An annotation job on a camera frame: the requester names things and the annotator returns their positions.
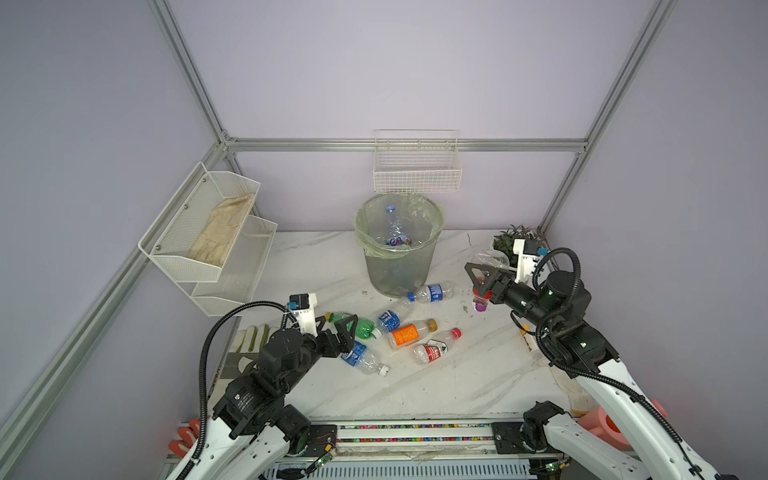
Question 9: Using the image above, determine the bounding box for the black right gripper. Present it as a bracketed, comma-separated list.
[462, 260, 556, 335]

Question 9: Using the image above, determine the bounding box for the small red cap bottle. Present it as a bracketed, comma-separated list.
[473, 289, 492, 302]

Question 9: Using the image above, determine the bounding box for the clear jar brown residue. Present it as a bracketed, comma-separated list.
[472, 249, 511, 270]

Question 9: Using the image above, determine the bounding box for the clear bottle blue label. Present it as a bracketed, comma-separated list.
[340, 341, 390, 377]

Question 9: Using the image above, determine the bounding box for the large crushed blue label bottle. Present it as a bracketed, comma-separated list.
[385, 205, 414, 247]

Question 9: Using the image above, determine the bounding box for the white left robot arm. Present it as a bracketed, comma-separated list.
[169, 315, 359, 479]

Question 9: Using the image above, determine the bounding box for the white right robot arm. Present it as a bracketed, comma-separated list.
[465, 263, 723, 479]

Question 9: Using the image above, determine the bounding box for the blue label bottle near bin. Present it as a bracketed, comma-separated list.
[407, 281, 455, 303]

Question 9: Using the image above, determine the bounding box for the green lined trash bin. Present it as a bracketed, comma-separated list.
[354, 193, 445, 297]

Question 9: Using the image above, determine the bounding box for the green soda bottle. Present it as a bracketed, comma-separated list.
[325, 312, 382, 340]

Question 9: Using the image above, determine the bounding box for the potted green succulent plant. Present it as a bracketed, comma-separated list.
[491, 225, 547, 266]

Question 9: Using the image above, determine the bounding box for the small blue label bottle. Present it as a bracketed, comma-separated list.
[372, 297, 415, 339]

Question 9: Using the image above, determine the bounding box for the orange label bottle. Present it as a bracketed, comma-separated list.
[387, 319, 438, 350]

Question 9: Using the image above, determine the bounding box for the red white label bottle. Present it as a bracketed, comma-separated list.
[413, 328, 462, 365]

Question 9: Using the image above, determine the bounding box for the beige cloth in shelf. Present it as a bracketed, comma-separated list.
[188, 194, 256, 267]

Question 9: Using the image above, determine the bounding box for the white two-tier mesh shelf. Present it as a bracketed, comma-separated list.
[138, 164, 277, 317]

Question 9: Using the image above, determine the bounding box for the pink watering can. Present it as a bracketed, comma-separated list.
[578, 407, 632, 451]

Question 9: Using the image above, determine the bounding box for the orange white work glove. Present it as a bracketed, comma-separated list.
[168, 419, 201, 458]

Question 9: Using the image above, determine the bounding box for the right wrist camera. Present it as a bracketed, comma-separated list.
[513, 238, 549, 286]

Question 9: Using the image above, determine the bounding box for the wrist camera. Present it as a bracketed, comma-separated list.
[288, 293, 317, 337]
[513, 238, 549, 286]

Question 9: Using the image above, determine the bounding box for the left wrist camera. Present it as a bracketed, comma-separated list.
[288, 293, 317, 337]

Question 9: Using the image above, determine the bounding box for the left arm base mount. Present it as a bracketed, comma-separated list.
[254, 423, 338, 459]

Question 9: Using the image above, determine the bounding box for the white wire wall basket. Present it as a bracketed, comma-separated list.
[373, 129, 463, 194]

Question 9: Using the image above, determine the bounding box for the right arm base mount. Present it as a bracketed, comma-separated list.
[491, 421, 557, 455]

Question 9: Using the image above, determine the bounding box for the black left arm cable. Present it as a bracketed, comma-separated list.
[173, 301, 292, 480]

